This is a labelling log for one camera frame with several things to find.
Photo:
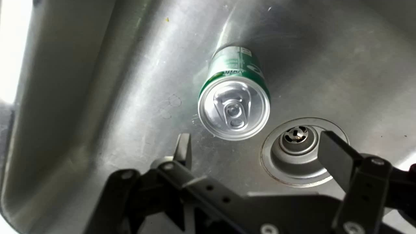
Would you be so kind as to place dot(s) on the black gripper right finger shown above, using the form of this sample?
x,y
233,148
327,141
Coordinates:
x,y
371,185

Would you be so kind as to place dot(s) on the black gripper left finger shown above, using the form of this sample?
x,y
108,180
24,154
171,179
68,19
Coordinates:
x,y
196,206

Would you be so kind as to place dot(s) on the green soda can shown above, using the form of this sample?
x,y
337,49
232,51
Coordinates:
x,y
235,102

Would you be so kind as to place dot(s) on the stainless steel double sink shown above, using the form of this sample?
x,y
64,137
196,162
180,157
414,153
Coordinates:
x,y
107,85

